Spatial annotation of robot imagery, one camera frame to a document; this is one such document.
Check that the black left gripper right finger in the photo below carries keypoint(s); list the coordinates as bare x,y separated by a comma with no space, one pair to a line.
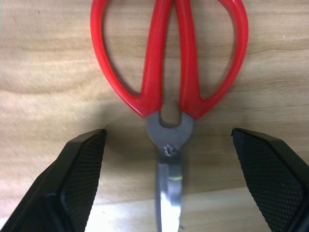
272,178

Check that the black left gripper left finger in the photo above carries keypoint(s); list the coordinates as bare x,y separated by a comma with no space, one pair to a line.
60,188

